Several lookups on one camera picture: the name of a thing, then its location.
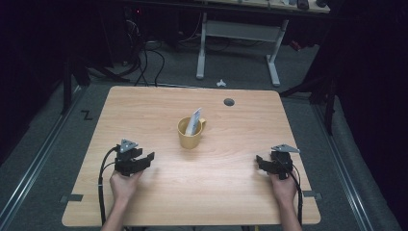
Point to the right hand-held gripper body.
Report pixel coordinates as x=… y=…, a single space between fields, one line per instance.
x=282 y=160

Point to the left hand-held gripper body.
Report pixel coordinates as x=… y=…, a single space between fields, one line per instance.
x=125 y=159

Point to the yellow cup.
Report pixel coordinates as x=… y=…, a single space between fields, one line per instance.
x=190 y=139

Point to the person's left hand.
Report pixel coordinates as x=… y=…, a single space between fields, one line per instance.
x=123 y=186

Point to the person's right hand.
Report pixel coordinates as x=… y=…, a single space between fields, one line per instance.
x=284 y=189

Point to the grey tape strip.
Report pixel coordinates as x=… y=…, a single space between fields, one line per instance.
x=312 y=194
x=72 y=198

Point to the grey table grommet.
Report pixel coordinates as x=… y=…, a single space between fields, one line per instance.
x=229 y=102

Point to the dark stand legs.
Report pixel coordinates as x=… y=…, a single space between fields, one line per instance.
x=320 y=89

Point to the crumpled white paper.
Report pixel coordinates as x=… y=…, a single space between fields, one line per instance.
x=221 y=83

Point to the black metal stand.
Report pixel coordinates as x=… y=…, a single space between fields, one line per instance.
x=69 y=86

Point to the metal floor rail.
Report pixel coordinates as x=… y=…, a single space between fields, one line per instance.
x=346 y=179
x=35 y=166

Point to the white metal desk frame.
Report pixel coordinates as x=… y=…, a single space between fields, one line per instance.
x=239 y=31

